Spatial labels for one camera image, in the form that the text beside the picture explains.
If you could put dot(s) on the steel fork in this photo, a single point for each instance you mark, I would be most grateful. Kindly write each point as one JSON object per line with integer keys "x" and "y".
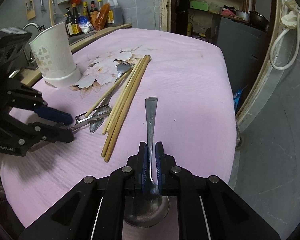
{"x": 122, "y": 68}

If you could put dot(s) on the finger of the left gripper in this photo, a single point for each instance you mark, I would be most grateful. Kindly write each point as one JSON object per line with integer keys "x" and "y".
{"x": 44, "y": 132}
{"x": 54, "y": 115}

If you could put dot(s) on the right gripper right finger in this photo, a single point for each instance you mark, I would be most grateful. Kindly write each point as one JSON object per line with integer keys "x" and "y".
{"x": 207, "y": 208}

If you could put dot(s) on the thin bamboo chopstick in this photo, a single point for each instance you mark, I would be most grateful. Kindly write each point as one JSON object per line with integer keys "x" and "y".
{"x": 116, "y": 83}

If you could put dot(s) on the white plastic utensil holder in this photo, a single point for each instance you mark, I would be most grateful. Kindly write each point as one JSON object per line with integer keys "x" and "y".
{"x": 52, "y": 53}

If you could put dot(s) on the pink floral table cloth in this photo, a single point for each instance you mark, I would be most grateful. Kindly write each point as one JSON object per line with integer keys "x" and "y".
{"x": 195, "y": 121}

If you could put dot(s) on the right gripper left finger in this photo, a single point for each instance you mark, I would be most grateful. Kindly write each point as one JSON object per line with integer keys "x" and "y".
{"x": 93, "y": 208}

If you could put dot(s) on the thick bamboo chopstick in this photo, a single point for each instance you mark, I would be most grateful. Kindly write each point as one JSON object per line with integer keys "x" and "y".
{"x": 128, "y": 107}

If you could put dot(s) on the large oil jug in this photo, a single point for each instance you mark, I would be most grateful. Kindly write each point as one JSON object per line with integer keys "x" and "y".
{"x": 115, "y": 16}

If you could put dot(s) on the hanging steel strainer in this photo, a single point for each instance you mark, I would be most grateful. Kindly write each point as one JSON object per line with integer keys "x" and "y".
{"x": 55, "y": 18}

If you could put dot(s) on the white blue salt bag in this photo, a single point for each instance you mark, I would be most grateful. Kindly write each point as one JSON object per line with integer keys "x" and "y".
{"x": 85, "y": 25}

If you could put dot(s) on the large steel spoon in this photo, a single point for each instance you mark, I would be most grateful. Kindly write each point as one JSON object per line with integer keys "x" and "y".
{"x": 150, "y": 208}

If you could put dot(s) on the yellow-label sauce bottle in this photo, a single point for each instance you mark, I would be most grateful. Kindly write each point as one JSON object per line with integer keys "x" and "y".
{"x": 85, "y": 12}

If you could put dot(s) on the steel sink faucet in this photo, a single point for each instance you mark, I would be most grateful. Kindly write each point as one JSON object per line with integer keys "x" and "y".
{"x": 32, "y": 24}

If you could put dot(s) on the dark soy sauce bottle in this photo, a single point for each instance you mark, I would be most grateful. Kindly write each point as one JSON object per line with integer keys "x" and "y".
{"x": 75, "y": 20}

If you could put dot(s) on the white rubber gloves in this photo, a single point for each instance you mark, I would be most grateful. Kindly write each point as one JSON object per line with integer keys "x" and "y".
{"x": 292, "y": 19}

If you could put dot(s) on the green box on shelf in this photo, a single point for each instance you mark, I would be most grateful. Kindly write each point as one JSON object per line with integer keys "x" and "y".
{"x": 203, "y": 6}

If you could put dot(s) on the hanging steel peeler tool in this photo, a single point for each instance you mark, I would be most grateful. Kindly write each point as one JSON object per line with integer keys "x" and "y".
{"x": 42, "y": 7}

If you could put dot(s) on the black cooking pot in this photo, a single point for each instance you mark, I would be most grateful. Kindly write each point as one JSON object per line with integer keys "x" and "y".
{"x": 257, "y": 20}

